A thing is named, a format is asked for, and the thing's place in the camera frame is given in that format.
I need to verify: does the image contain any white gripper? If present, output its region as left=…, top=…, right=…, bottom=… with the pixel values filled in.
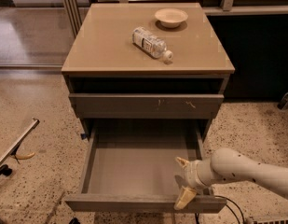
left=174, top=157, right=206, bottom=210

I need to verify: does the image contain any grey drawer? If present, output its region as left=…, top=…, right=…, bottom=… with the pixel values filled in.
left=69, top=93, right=224, bottom=119
left=64, top=119, right=227, bottom=215

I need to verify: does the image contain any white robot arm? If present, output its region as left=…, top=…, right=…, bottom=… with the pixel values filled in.
left=174, top=148, right=288, bottom=210

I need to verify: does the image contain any grey top drawer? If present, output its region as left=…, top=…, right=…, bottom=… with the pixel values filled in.
left=69, top=93, right=224, bottom=119

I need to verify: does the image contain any grey drawer cabinet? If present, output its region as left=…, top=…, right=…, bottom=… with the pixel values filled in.
left=62, top=3, right=235, bottom=135

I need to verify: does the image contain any small dark floor device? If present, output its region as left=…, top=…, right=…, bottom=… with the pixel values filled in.
left=277, top=92, right=288, bottom=110

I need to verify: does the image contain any clear plastic water bottle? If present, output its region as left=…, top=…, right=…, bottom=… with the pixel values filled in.
left=132, top=27, right=173, bottom=63

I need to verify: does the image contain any white ceramic bowl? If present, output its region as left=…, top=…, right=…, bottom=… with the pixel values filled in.
left=155, top=8, right=188, bottom=28

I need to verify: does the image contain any black cable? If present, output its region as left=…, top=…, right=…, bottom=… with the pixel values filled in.
left=194, top=195, right=246, bottom=224

